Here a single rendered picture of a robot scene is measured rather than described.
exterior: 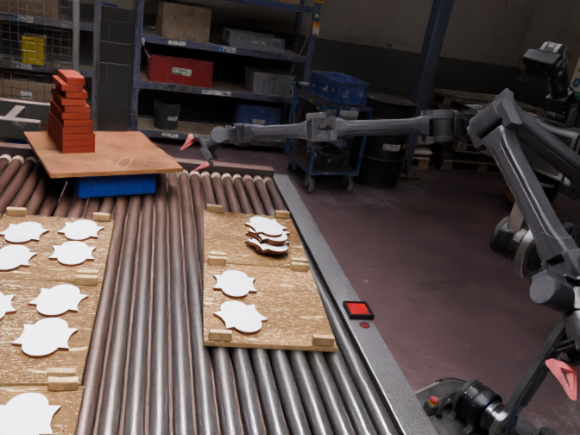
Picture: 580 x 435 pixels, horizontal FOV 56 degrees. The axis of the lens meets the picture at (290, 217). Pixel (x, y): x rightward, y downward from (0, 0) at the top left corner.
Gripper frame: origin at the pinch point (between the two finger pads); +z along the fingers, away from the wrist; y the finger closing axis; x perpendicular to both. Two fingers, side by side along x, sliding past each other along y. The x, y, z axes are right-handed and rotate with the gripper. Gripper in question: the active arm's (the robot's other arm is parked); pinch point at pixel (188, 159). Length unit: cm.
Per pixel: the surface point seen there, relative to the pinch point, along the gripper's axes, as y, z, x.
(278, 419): 80, -13, -85
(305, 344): 73, -19, -60
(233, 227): 31.6, -2.9, -5.8
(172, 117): -137, 99, 358
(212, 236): 31.3, 2.1, -16.3
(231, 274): 47, -5, -40
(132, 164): -11.2, 20.9, 0.9
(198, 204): 15.1, 9.0, 9.4
